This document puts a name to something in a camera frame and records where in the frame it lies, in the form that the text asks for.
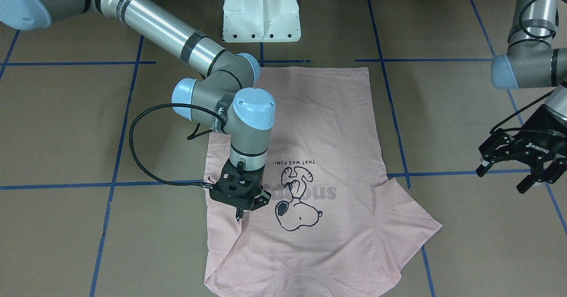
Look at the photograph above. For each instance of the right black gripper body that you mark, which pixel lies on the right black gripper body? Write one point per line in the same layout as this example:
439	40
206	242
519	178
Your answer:
264	197

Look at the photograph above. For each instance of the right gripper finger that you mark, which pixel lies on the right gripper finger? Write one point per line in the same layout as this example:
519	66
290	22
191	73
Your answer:
239	214

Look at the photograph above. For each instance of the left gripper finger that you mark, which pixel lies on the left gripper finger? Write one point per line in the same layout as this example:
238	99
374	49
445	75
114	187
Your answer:
539	174
496	148

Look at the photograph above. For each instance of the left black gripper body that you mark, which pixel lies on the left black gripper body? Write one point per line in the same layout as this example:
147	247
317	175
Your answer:
537	150

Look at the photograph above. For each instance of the pink printed t-shirt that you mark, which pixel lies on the pink printed t-shirt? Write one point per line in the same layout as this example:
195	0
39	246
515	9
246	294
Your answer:
336	225

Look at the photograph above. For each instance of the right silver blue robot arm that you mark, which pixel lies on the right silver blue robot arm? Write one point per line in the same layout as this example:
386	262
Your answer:
225	100

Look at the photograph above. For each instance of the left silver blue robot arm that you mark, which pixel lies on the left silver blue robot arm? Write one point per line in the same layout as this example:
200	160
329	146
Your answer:
531	62

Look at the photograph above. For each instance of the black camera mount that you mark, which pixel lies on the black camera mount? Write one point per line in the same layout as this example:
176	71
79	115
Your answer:
233	174

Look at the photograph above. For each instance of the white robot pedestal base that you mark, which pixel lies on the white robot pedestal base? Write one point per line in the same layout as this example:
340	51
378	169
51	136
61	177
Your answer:
254	21

